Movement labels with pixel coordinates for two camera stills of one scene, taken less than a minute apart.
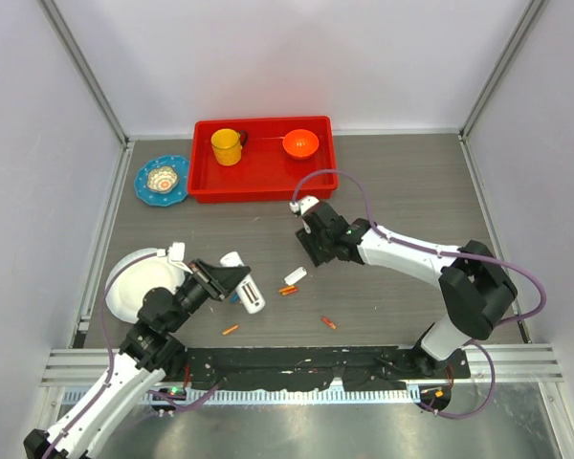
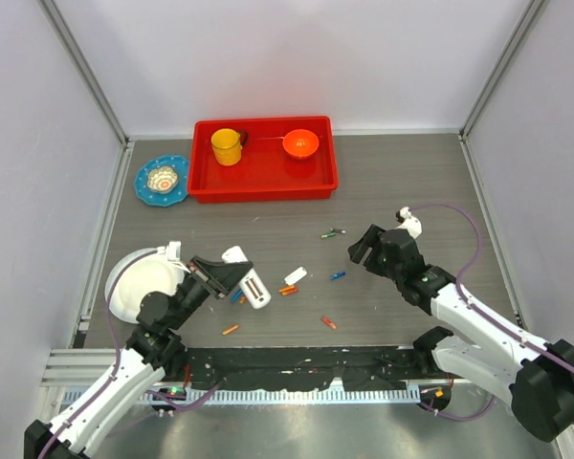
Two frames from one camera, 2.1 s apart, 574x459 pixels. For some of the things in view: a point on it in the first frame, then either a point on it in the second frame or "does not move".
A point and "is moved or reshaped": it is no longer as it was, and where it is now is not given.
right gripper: (308, 240) to (371, 238)
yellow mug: (227, 145) does not move
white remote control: (247, 291) is moved or reshaped
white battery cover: (296, 275) does not move
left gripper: (216, 280) does not move
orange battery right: (330, 323) does not move
